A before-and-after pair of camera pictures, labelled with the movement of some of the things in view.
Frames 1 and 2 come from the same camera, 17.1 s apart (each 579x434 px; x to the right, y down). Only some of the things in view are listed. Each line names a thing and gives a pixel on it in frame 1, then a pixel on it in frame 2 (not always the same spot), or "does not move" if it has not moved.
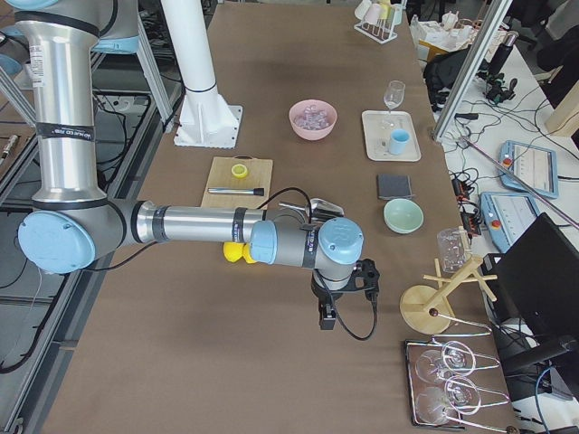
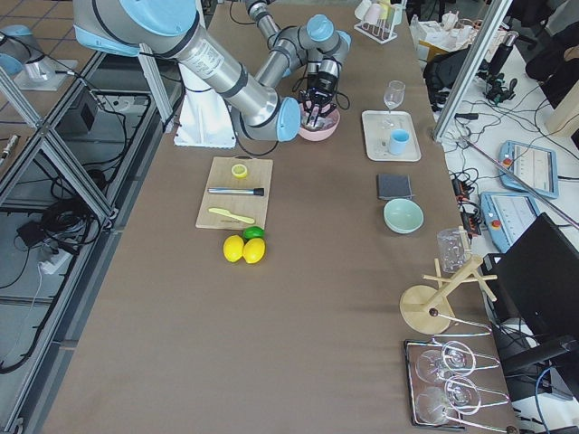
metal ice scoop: (318, 210) -> (312, 120)
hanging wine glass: (455, 358) does not move
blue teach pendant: (535, 166) does not move
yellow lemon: (233, 251) does not move
